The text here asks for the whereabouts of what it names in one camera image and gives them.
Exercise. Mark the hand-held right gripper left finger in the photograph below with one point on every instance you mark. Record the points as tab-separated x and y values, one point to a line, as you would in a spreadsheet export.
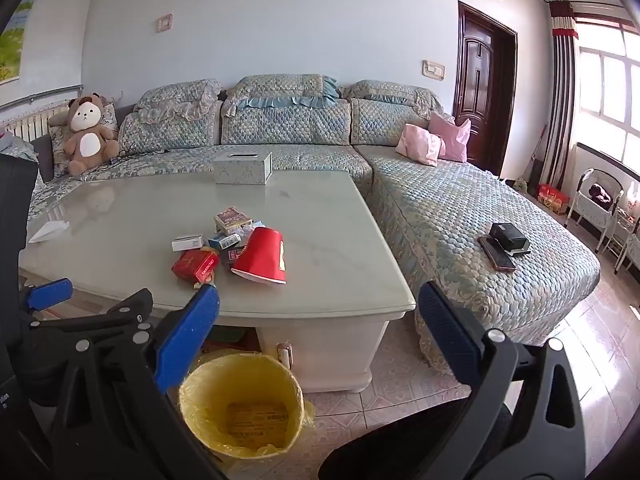
190	332

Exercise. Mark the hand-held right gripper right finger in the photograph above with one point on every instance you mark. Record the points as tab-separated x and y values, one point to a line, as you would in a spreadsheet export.
450	335

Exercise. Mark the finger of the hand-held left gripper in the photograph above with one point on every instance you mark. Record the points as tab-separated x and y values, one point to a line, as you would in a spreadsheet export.
49	294
117	307

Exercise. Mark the yellow snack wrapper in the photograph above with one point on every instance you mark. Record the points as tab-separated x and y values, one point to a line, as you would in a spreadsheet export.
202	285

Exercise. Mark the red cigarette pack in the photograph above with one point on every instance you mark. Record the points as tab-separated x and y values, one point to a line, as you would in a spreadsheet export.
195	265

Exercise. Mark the black box with red label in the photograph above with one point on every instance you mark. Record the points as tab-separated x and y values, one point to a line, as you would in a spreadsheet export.
231	255

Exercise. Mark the small white box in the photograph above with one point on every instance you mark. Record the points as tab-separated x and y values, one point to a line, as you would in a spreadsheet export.
187	243

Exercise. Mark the blue white medicine box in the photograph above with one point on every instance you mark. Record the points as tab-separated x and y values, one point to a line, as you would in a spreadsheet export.
222	241

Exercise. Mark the yellow lined trash bin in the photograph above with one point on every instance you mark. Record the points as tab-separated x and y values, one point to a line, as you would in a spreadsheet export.
280	380

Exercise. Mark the red paper bucket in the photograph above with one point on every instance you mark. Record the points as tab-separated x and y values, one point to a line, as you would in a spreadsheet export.
260	257

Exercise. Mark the patterned purple box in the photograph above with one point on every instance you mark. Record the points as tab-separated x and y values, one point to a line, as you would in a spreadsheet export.
232	219

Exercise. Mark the white paper plane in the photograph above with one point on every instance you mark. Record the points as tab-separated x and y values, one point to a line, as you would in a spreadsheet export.
47	231

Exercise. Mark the grey cushion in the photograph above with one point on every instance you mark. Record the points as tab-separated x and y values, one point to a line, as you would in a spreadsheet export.
45	157

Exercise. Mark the white radiator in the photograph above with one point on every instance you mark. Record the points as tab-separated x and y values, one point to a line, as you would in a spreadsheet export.
22	127

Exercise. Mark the brown smartphone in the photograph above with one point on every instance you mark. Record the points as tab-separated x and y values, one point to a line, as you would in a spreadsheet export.
496	257

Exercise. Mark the brown teddy bear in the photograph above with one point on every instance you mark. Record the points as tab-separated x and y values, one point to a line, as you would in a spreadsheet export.
87	145

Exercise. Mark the black remote on table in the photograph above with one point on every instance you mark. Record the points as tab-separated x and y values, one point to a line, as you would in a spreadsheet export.
509	241

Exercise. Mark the blue quilted corner sofa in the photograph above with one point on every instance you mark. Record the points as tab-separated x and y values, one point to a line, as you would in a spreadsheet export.
450	210

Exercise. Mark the person's black trousers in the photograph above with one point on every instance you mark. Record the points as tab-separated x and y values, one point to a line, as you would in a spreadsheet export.
400	450

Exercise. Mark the white coffee table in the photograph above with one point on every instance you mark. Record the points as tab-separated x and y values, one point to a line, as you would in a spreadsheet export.
325	350

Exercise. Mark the red cardboard box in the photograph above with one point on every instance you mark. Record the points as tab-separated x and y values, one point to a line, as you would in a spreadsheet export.
552	197

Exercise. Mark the floral tissue box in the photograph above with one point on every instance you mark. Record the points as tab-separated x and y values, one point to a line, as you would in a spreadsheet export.
242	169

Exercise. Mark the pink pillow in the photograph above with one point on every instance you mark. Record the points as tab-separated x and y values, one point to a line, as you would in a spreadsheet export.
420	145
454	137

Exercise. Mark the white metal chair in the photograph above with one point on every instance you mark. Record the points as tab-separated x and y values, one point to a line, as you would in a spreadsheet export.
597	200
625	232

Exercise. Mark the broom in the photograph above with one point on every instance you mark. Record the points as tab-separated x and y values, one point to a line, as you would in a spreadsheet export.
532	152

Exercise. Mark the dark brown wooden door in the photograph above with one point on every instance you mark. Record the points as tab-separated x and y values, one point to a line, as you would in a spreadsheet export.
482	90

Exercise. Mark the striped red curtain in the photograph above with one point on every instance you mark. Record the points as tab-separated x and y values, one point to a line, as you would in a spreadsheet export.
562	100

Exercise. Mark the large window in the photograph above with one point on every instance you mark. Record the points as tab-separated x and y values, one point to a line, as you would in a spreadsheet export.
610	90

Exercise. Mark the grey wall pipe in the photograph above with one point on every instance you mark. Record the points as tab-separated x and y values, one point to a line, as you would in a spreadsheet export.
40	95

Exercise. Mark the landscape wall poster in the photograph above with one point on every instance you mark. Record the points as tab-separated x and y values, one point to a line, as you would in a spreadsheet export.
12	40

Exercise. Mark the wall switch plate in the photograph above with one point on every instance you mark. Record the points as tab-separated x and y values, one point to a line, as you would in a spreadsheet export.
164	22

